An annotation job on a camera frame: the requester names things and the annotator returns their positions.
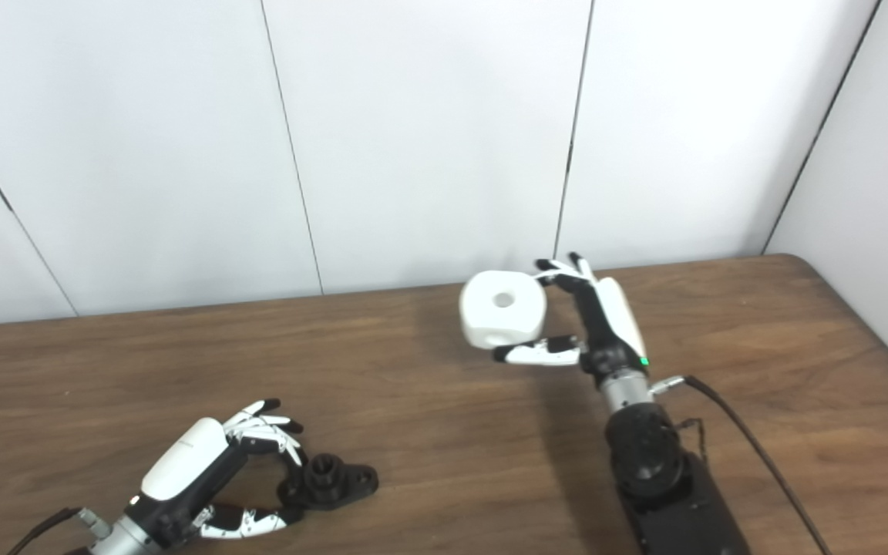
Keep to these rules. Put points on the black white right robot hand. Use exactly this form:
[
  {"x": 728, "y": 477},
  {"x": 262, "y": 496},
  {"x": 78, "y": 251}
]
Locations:
[{"x": 617, "y": 320}]

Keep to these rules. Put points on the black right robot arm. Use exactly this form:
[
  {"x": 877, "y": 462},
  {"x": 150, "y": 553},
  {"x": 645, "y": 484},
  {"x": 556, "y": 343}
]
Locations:
[{"x": 660, "y": 486}]

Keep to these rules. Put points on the black plastic holder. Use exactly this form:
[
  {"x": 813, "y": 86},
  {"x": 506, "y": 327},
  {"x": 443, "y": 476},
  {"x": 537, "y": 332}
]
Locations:
[{"x": 336, "y": 482}]

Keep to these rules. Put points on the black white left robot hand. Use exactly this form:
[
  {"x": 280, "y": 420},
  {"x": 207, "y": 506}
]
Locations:
[{"x": 182, "y": 462}]

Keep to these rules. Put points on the round white plastic piece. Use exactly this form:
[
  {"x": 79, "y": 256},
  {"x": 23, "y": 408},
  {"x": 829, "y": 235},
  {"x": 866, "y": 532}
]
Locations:
[{"x": 490, "y": 320}]

